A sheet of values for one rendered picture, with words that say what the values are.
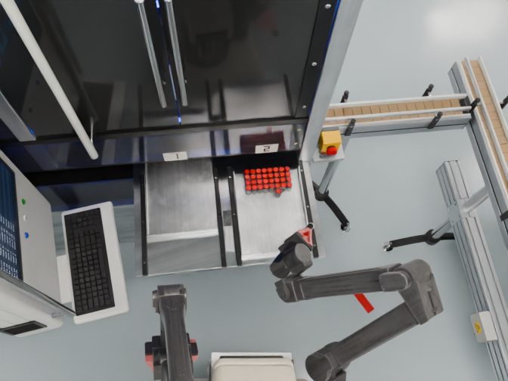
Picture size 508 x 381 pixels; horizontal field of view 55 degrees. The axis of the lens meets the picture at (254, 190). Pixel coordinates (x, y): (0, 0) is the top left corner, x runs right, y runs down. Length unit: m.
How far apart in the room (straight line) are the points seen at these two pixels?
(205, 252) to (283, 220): 0.32
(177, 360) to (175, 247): 0.80
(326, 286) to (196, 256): 0.67
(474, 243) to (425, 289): 1.30
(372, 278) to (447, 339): 1.70
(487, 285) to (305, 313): 0.91
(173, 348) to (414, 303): 0.53
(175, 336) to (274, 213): 0.85
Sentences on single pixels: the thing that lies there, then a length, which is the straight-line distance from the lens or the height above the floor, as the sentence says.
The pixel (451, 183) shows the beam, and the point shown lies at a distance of 2.50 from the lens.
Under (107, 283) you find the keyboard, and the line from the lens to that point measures 1.91.
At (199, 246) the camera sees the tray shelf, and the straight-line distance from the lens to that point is 1.82.
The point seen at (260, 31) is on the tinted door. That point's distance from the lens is 1.32.
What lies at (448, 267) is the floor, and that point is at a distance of 2.96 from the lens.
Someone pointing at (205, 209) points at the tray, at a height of 0.88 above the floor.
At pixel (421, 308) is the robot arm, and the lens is 1.13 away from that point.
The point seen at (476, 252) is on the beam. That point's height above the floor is 0.54.
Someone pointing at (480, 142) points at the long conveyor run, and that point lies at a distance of 2.21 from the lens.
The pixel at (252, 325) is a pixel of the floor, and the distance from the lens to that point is 2.65.
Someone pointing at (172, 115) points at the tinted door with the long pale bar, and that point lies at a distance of 1.60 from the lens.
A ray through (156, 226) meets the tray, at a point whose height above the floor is 0.88.
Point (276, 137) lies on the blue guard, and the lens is 1.76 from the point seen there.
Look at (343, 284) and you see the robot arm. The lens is 1.25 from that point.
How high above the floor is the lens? 2.62
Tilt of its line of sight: 66 degrees down
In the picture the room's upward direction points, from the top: 5 degrees clockwise
